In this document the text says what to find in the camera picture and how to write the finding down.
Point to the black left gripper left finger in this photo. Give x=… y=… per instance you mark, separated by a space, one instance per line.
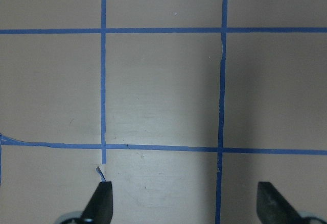
x=100 y=207

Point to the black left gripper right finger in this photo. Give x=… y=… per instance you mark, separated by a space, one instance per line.
x=272 y=207

